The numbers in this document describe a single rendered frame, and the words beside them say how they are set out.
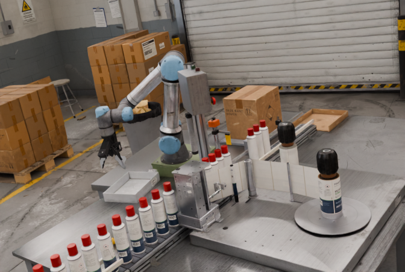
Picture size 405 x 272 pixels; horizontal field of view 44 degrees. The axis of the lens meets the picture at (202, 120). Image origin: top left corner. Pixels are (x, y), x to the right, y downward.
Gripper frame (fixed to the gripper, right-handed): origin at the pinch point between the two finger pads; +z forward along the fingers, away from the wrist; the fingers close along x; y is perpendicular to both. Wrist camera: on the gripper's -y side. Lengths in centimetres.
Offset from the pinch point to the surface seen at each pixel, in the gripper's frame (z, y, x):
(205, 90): -44, -5, -65
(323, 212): 3, -29, -119
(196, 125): -22, 6, -52
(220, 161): -8, -5, -67
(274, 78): 72, 453, 31
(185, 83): -49, -8, -57
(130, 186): 12.0, 3.6, -6.2
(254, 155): 1, 23, -74
